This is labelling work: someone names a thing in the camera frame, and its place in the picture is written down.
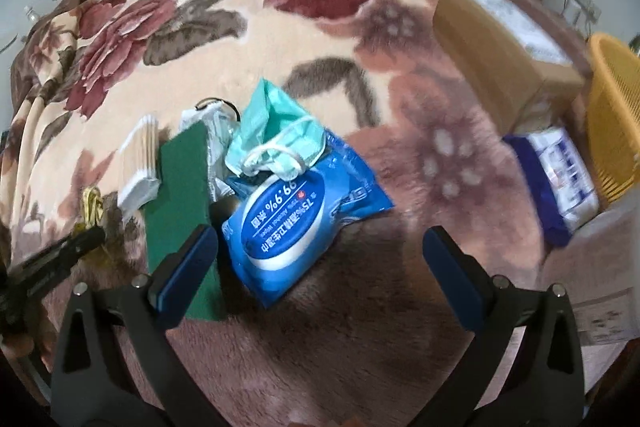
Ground brown cardboard box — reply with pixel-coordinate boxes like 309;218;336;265
432;0;586;135

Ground teal face mask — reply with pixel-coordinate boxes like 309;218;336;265
225;78;328;180

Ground clear plastic packet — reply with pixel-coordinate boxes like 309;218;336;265
180;103;237;204

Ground yellow plastic basket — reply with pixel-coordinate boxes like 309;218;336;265
585;33;640;210

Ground blue white tissue packet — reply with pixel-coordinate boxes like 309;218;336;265
502;127;601;249

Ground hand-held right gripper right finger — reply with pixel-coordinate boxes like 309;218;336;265
415;226;587;427

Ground black ring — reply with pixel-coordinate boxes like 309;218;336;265
196;97;242;124

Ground cotton swabs pack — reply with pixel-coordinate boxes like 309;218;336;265
117;115;162;210

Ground green scouring pad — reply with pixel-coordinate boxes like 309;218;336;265
146;122;227;323

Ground blue wet wipes pack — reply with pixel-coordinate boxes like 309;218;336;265
220;127;396;310

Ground floral fleece blanket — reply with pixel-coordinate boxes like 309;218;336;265
0;0;640;427

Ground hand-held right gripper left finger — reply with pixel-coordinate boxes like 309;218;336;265
51;224;236;427

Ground yellow rubber bands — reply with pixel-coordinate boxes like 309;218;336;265
80;187;109;269

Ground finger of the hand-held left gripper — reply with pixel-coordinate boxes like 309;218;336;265
11;226;107;282

